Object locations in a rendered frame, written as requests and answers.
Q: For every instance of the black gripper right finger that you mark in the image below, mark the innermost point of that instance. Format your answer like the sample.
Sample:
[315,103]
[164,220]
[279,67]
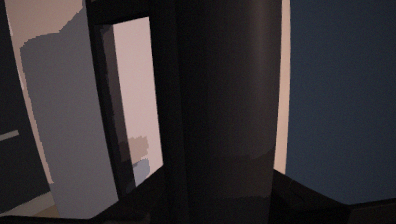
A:
[294,203]

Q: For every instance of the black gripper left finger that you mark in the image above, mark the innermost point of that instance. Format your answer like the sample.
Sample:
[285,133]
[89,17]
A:
[146,204]

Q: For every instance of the beige square tile with dark centre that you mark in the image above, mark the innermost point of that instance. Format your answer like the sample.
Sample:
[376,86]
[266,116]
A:
[42,206]

